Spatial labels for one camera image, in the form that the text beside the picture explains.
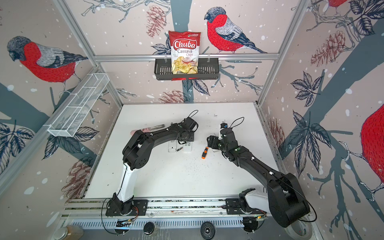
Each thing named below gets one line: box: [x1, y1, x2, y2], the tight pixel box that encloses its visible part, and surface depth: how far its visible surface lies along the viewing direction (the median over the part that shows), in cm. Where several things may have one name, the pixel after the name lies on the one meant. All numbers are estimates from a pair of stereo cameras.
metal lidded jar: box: [53, 225, 84, 240], surface depth 62 cm
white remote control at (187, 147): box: [183, 141, 192, 153], surface depth 97 cm
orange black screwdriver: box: [201, 146, 210, 160], surface depth 94 cm
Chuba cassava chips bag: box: [168, 30, 201, 75], surface depth 86 cm
